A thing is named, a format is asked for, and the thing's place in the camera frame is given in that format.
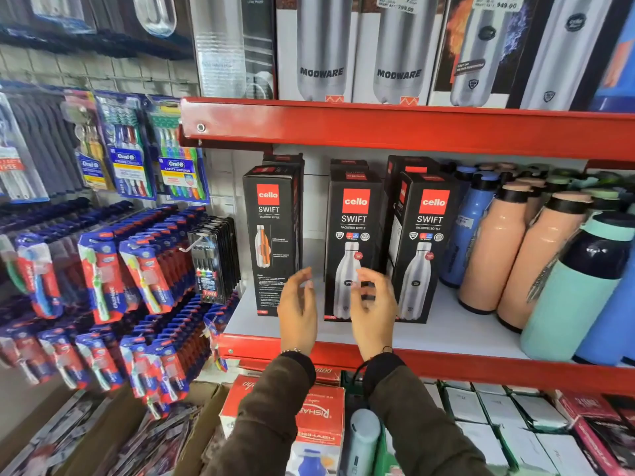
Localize mint green and navy bottle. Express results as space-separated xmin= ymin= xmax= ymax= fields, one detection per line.
xmin=520 ymin=211 xmax=635 ymax=363

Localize red metal shelf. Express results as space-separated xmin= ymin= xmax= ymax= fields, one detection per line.
xmin=218 ymin=333 xmax=635 ymax=397
xmin=180 ymin=97 xmax=635 ymax=162

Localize blue bottle with navy cap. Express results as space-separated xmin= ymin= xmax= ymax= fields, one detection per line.
xmin=440 ymin=171 xmax=500 ymax=288

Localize person's left hand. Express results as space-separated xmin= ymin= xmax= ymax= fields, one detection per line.
xmin=277 ymin=266 xmax=318 ymax=356

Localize person's right forearm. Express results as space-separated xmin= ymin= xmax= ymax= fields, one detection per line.
xmin=362 ymin=353 xmax=497 ymax=476

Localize person's left forearm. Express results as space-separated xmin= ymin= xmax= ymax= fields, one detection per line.
xmin=201 ymin=352 xmax=318 ymax=476

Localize black bottle box orange picture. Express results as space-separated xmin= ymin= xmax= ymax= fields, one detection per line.
xmin=242 ymin=165 xmax=304 ymax=317

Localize pale blue bottle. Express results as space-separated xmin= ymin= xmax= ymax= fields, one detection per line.
xmin=345 ymin=409 xmax=382 ymax=476

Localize group of white boxes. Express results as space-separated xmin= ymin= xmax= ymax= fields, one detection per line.
xmin=427 ymin=380 xmax=598 ymax=476

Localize row of assorted coloured bottles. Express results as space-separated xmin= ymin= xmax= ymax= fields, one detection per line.
xmin=444 ymin=161 xmax=635 ymax=218

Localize white box with blue bottle picture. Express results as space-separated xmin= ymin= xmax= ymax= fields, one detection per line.
xmin=286 ymin=440 xmax=344 ymax=476

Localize yellow toothbrush pack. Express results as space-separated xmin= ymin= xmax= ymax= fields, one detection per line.
xmin=61 ymin=89 xmax=116 ymax=192

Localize red and black boxes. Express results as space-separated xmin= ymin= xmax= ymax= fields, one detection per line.
xmin=550 ymin=389 xmax=635 ymax=476

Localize person's right hand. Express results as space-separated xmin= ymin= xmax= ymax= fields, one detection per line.
xmin=350 ymin=267 xmax=399 ymax=361

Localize white steel bottle box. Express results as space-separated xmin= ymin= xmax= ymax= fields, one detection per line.
xmin=275 ymin=0 xmax=361 ymax=103
xmin=352 ymin=0 xmax=448 ymax=106

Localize red and white carton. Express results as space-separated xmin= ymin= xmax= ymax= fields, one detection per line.
xmin=219 ymin=374 xmax=346 ymax=448

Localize light blue bottle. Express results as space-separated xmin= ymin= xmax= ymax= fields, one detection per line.
xmin=572 ymin=260 xmax=635 ymax=367

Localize brown cardboard box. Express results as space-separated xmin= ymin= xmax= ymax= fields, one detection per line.
xmin=0 ymin=380 xmax=230 ymax=476

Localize stack of black toothbrush packs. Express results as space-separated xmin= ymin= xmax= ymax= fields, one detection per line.
xmin=187 ymin=216 xmax=242 ymax=306

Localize clear grey toothbrush pack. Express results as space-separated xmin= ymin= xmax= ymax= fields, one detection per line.
xmin=0 ymin=89 xmax=51 ymax=205

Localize blue multi toothbrush pack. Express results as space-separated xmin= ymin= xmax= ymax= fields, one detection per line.
xmin=145 ymin=95 xmax=210 ymax=205
xmin=93 ymin=91 xmax=158 ymax=201

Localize peach bottle with black collar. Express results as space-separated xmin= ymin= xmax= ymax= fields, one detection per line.
xmin=496 ymin=191 xmax=593 ymax=334
xmin=457 ymin=181 xmax=532 ymax=316

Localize black and silver flask box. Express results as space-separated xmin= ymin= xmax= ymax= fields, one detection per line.
xmin=189 ymin=0 xmax=277 ymax=100

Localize rows of red blue toothbrush packets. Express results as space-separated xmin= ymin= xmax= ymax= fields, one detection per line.
xmin=0 ymin=198 xmax=239 ymax=419

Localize black flame print bottle box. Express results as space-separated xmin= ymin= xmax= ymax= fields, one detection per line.
xmin=428 ymin=0 xmax=546 ymax=109

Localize black silver bottle box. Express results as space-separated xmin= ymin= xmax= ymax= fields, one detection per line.
xmin=506 ymin=0 xmax=635 ymax=112

